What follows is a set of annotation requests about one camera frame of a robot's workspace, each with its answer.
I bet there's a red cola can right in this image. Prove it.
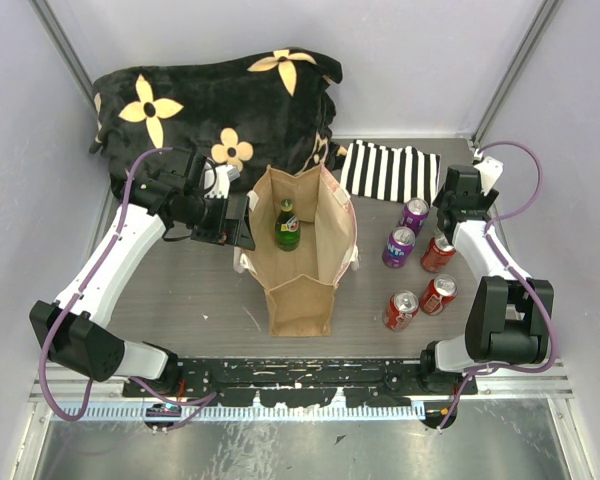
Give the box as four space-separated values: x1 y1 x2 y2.
419 274 458 315

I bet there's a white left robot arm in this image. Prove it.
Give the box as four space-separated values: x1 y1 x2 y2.
29 150 255 396

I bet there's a red cola can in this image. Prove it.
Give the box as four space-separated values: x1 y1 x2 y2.
420 234 456 273
419 274 458 315
383 290 419 331

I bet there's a purple fanta can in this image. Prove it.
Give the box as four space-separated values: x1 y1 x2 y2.
397 198 429 236
382 226 416 268

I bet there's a red cola can rear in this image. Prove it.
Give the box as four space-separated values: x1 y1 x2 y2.
420 234 456 273

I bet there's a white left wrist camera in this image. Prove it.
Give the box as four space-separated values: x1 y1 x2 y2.
203 163 240 199

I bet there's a purple Fanta can front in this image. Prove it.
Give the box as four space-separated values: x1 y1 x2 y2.
382 226 416 268

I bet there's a tan canvas tote bag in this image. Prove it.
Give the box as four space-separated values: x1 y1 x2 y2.
233 166 358 337

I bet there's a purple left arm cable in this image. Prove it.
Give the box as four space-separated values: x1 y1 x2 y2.
38 146 219 432

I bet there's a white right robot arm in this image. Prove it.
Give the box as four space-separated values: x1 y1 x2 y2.
418 157 556 394

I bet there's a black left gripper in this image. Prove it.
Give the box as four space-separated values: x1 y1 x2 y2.
177 191 255 250

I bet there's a green Perrier glass bottle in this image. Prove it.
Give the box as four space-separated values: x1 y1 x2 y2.
275 199 301 252

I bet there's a red cola can front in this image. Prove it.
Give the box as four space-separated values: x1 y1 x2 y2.
383 290 419 331

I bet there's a black white striped cloth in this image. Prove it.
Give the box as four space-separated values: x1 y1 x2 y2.
340 140 441 206

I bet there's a black floral plush blanket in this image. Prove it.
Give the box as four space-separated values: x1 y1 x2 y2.
89 47 347 196

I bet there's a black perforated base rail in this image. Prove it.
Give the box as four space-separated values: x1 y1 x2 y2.
122 356 480 409

